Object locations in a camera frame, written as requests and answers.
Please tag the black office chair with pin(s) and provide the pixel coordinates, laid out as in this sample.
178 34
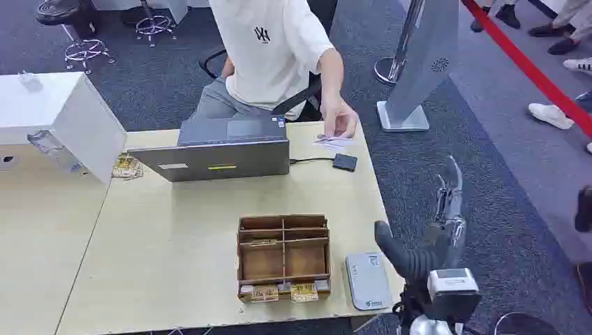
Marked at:
303 99

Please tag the black square adapter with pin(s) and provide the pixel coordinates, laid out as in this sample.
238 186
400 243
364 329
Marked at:
345 162

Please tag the small clear plastic bottle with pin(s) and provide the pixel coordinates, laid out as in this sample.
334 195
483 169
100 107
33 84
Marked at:
30 81

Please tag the red barrier belt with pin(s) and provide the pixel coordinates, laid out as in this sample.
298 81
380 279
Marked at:
532 69

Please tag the pale card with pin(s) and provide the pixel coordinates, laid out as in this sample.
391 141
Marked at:
333 142

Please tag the grey kiosk stand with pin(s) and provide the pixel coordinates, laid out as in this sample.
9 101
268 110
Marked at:
423 60

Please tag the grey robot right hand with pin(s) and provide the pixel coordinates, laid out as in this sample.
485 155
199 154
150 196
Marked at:
416 261

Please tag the black stool seat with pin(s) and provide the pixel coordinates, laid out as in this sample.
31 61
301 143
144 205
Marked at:
62 10

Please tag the person's left hand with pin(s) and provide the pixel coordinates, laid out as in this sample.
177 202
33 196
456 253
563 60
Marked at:
340 118

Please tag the round chrome base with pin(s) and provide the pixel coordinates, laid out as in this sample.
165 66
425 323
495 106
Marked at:
525 324

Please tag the chrome stanchion post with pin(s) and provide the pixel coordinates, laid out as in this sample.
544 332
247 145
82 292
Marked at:
393 67

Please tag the wooden card box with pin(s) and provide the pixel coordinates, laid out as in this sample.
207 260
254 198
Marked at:
283 259

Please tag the chrome stool base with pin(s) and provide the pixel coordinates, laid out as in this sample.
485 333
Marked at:
85 51
154 24

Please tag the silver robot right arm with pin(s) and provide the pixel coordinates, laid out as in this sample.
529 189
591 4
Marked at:
428 326

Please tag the grey laptop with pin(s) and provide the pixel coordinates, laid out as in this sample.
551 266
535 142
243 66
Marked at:
217 152

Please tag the white shoe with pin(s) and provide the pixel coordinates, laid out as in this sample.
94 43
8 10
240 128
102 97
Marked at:
550 115
579 64

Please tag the yellow printed card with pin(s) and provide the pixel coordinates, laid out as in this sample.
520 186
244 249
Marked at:
304 292
265 293

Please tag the white box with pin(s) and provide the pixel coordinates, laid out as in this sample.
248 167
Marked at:
60 115

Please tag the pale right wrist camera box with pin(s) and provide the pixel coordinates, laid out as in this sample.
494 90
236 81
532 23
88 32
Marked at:
453 289

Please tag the person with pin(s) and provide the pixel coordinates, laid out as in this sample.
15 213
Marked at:
268 55

